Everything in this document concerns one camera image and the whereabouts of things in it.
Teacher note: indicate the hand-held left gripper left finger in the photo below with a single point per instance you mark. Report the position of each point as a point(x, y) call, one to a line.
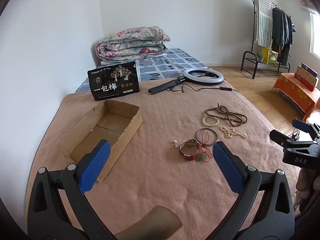
point(96, 165)

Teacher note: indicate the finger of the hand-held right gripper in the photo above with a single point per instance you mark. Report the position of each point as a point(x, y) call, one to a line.
point(301, 125)
point(281, 137)

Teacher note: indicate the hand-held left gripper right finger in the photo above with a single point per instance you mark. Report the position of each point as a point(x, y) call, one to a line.
point(226, 167)

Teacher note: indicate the cardboard box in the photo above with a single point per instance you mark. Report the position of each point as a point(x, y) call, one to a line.
point(110, 127)

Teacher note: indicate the black bangle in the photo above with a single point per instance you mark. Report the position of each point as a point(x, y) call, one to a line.
point(196, 135)

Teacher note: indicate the beige fuzzy cloth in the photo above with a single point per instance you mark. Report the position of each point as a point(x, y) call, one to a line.
point(303, 185)

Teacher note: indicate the orange cloth covered table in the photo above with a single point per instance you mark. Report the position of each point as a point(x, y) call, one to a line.
point(292, 90)

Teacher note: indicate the red box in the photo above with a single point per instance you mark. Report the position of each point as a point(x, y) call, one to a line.
point(303, 83)

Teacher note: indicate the stack of boxes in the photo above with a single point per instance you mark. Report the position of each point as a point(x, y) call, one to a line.
point(306, 76)

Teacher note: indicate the pink blanket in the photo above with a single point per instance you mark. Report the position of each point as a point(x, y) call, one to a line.
point(162, 180)

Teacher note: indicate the yellow crate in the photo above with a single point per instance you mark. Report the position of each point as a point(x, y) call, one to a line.
point(270, 56)

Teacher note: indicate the black snack bag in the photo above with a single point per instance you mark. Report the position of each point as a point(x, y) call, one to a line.
point(112, 80)

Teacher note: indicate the window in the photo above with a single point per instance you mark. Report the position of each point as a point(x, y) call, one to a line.
point(315, 37)

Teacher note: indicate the black metal floor shelf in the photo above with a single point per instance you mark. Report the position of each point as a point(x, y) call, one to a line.
point(250, 52)

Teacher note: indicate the dark hanging garments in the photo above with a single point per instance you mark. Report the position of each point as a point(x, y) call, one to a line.
point(278, 30)

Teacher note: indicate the black folded tripod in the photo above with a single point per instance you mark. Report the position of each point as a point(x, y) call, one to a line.
point(165, 86)

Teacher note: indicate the striped hanging cloth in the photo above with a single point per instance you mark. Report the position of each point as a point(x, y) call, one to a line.
point(265, 22)

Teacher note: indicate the black metal clothes rack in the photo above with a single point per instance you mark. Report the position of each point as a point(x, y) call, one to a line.
point(253, 22)

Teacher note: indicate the blue checked bed sheet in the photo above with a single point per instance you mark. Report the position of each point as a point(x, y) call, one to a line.
point(162, 65)

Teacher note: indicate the folded floral quilt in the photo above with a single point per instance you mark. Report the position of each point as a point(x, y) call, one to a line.
point(130, 45)

